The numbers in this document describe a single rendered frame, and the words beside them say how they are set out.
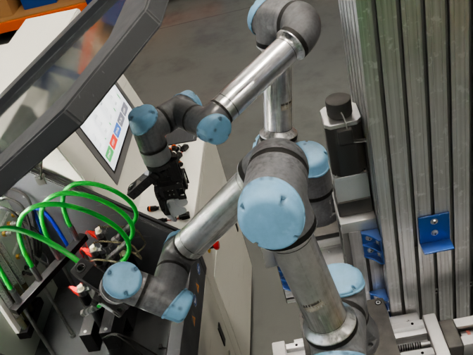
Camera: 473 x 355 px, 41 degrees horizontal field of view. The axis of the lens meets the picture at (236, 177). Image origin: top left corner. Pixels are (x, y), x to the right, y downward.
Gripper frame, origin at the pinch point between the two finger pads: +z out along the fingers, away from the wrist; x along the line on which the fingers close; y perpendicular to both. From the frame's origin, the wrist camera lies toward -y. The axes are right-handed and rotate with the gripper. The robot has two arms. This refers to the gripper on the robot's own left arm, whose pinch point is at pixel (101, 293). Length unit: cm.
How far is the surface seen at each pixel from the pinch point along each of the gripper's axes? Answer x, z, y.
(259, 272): 76, 143, 58
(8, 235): 3, 37, -34
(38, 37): 65, 44, -72
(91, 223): 22.0, 40.4, -16.4
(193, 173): 63, 54, 0
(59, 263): 4.7, 34.4, -15.9
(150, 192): 48, 58, -8
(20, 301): -11.2, 29.8, -17.5
